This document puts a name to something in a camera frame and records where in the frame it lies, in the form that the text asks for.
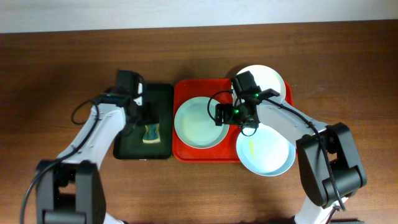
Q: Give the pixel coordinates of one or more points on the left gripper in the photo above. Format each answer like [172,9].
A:
[149,118]

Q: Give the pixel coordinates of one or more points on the white plate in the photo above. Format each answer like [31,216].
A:
[267,78]

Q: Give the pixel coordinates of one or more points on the dark green tray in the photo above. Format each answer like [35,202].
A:
[161,97]

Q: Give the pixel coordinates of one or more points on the green yellow sponge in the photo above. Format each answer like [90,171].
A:
[151,135]

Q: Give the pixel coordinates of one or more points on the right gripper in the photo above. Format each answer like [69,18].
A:
[227,119]

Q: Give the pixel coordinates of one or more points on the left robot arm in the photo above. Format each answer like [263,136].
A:
[69,188]

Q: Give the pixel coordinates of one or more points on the light green plate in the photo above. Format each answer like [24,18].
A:
[194,126]

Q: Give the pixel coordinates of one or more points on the red tray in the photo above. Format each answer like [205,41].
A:
[222,152]

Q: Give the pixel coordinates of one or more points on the light blue plate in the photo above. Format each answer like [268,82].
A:
[264,151]

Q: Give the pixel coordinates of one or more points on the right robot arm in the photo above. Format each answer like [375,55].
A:
[331,170]

